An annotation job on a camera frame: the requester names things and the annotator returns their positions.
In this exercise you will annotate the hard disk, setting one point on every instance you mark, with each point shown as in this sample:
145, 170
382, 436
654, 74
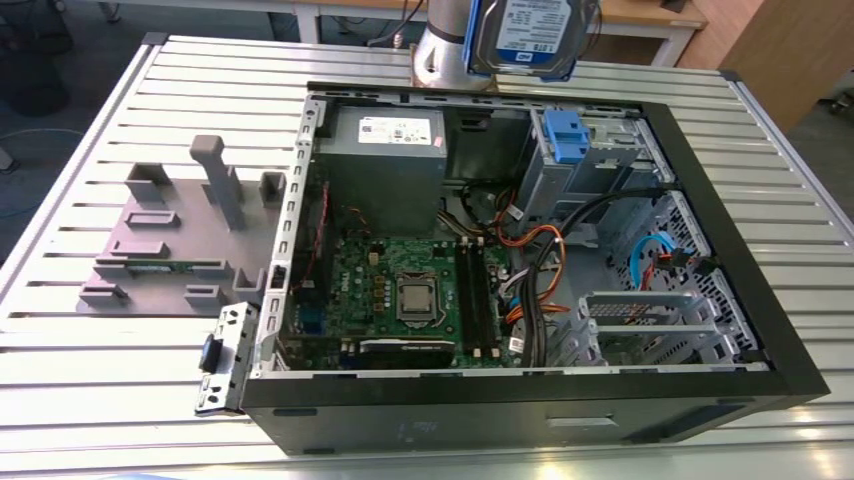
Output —
528, 30

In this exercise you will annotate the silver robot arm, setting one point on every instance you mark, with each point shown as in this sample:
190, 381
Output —
437, 65

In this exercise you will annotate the metal disk bay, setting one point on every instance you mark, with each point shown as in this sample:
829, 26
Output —
654, 328

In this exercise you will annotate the CPU socket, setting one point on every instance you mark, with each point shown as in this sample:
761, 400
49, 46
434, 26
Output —
416, 277

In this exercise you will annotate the green motherboard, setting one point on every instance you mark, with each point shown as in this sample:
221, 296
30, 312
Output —
357, 265

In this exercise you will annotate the silver CPU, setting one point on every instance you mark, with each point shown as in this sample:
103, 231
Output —
416, 300

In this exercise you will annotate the grey power supply unit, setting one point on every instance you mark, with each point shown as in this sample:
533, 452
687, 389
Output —
381, 190

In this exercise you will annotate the black RAM slot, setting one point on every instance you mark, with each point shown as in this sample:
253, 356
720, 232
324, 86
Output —
486, 300

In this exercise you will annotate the black graphics card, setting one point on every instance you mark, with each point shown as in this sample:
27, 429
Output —
408, 350

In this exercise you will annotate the blue plastic drive latch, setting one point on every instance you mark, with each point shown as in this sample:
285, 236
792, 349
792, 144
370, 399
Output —
566, 135

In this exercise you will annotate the grey metal drive cage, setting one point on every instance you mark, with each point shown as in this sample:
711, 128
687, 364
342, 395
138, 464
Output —
601, 165

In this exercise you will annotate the metal expansion card retainer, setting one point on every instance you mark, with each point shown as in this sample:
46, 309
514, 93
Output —
234, 325

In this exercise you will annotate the black PC case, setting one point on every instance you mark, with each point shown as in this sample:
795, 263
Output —
468, 415

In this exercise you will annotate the green RAM stick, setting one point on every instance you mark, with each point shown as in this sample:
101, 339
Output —
181, 267

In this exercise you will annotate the grey parts rack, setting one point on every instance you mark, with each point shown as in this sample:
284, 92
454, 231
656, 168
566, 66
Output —
174, 240

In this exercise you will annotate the black power connector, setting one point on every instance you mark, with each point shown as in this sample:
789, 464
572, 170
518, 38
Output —
704, 264

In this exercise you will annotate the black chair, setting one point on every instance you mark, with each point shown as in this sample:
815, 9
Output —
37, 90

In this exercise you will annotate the wooden cabinet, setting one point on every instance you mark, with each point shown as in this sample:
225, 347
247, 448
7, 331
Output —
788, 50

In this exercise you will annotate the wooden desk with white frame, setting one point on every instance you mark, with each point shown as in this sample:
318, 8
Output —
641, 17

